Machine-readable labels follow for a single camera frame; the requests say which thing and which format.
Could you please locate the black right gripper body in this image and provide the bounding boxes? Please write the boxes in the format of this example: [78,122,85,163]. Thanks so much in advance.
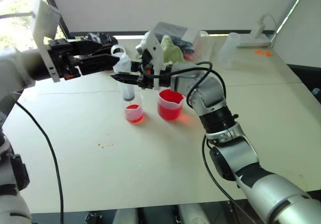
[136,51,156,89]

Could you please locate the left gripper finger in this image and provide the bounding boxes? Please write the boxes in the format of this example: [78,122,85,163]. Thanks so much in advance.
[77,54,121,75]
[72,40,119,57]

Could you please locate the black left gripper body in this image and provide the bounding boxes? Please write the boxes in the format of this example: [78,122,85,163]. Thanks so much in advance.
[47,39,84,81]

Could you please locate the clear plastic syringe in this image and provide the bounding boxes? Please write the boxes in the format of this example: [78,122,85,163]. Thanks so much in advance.
[110,45,136,102]

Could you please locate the small clear measuring cup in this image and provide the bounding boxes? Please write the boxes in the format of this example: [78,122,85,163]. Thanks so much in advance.
[121,92,146,125]

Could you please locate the large beaker red liquid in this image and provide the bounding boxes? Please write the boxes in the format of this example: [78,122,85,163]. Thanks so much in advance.
[156,88,187,122]

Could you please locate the empty clear plastic cup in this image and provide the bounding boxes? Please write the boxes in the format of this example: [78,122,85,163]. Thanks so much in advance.
[217,32,242,64]

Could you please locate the black plastic bag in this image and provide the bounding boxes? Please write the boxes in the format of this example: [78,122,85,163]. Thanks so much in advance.
[86,32,119,47]

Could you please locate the green knitted towel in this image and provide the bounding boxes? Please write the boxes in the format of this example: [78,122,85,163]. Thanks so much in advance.
[135,34,187,64]

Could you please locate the clear plastic storage box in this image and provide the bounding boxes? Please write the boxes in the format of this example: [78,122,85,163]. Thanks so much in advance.
[150,21,209,59]

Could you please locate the orange spilled droplets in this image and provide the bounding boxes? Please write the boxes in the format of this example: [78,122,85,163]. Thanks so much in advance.
[97,133,115,149]

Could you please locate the white power strip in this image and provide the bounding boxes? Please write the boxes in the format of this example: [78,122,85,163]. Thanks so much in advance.
[236,31,273,48]

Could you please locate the grey rounded shape under table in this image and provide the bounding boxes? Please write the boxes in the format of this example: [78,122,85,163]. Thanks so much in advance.
[179,203,209,224]
[112,207,138,224]

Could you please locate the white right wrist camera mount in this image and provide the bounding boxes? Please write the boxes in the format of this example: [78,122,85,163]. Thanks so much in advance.
[135,30,164,89]

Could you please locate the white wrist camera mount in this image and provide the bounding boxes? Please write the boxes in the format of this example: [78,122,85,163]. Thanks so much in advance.
[135,30,164,89]
[31,0,62,83]

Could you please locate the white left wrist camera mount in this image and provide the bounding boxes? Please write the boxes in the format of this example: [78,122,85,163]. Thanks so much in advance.
[31,0,62,83]

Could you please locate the black window frame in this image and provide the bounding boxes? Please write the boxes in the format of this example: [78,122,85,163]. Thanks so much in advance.
[37,0,70,39]

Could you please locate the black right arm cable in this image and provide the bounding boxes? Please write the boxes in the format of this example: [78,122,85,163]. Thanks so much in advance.
[140,61,254,224]

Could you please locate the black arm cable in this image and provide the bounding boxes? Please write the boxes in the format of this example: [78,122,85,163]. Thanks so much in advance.
[14,100,65,224]
[140,61,254,224]

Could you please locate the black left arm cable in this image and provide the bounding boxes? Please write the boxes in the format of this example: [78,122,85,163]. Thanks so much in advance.
[14,100,65,224]

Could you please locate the white charger with cable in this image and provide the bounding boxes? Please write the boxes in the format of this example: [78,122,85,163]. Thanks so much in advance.
[251,14,278,38]

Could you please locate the black table bracket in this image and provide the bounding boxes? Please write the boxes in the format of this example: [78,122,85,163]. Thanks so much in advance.
[84,210,104,224]

